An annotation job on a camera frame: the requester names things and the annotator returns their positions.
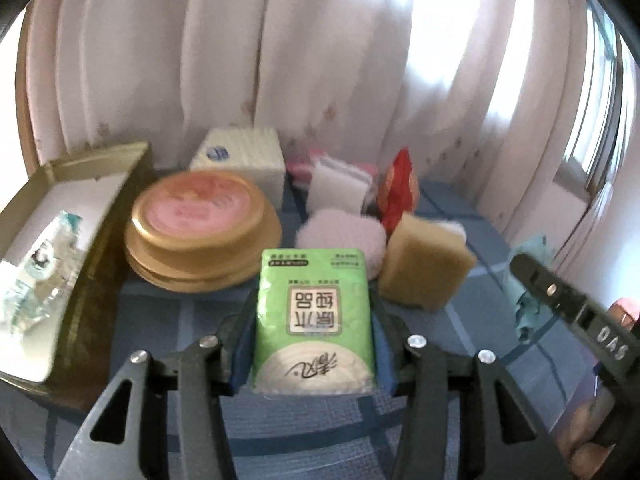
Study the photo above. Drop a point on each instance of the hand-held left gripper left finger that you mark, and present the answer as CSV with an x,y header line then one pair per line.
x,y
242,355

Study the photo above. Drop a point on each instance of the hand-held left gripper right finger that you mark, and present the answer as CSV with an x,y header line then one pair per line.
x,y
382,360

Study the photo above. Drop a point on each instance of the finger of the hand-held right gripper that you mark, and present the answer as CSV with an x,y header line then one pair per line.
x,y
540,280

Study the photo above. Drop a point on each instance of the green tissue packet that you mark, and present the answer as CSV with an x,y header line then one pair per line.
x,y
312,310

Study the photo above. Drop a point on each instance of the yellow sponge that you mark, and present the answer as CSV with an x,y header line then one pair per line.
x,y
425,265

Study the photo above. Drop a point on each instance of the pink round puff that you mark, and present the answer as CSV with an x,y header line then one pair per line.
x,y
340,230

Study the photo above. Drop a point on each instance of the red packet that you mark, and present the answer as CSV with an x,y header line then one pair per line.
x,y
397,190

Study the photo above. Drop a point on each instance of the gold rectangular box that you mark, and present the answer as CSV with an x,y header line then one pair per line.
x,y
90,280

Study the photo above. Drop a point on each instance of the clear-wrapped tissue packet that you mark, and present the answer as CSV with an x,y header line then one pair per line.
x,y
40,270

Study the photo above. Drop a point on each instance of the person's right hand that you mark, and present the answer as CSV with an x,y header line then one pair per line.
x,y
585,440

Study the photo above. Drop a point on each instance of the teal cloth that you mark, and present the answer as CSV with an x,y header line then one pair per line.
x,y
525,320

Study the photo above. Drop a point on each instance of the blue plaid bed sheet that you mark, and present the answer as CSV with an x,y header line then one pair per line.
x,y
475,340

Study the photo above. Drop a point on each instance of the round gold tin pink lid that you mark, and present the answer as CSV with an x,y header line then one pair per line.
x,y
200,205

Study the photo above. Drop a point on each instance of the white pink cloth stack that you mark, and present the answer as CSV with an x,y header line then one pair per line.
x,y
335,185

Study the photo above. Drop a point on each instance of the white square tissue pack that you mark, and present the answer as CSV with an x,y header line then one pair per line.
x,y
245,152

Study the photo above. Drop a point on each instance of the white floral curtain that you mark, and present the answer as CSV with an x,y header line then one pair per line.
x,y
320,60

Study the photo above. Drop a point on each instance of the window frame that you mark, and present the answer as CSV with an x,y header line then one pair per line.
x,y
605,110

